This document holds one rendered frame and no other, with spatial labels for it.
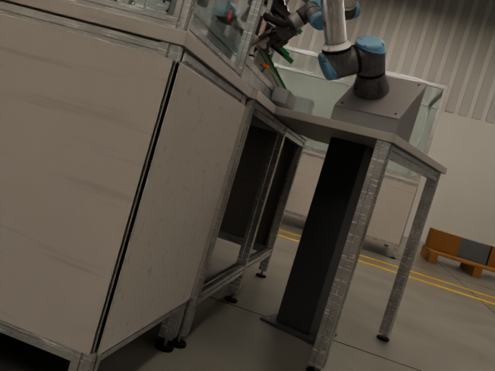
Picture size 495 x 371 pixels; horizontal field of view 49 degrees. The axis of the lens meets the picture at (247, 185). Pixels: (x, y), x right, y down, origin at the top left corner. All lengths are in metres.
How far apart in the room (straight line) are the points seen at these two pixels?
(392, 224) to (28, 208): 5.37
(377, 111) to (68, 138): 1.39
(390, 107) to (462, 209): 8.84
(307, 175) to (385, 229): 1.06
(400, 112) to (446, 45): 9.09
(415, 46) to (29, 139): 10.29
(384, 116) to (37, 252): 1.46
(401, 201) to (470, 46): 5.59
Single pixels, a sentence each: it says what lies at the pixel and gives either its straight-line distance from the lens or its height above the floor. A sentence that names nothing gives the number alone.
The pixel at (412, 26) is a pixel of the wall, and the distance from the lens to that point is 11.34.
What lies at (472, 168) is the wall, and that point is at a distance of 11.09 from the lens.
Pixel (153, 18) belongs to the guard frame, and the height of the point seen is 0.88.
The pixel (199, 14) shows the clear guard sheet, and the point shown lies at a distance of 1.27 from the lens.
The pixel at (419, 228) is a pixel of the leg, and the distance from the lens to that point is 2.66.
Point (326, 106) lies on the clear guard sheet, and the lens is 6.38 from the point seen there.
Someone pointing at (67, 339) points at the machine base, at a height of 0.18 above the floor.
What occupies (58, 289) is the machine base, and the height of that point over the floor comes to 0.28.
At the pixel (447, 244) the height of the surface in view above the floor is 0.27.
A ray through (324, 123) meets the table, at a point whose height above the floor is 0.84.
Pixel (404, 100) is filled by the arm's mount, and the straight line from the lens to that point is 2.32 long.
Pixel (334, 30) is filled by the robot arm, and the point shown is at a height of 1.20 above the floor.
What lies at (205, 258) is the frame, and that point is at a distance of 1.75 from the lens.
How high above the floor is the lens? 0.66
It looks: 3 degrees down
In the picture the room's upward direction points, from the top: 16 degrees clockwise
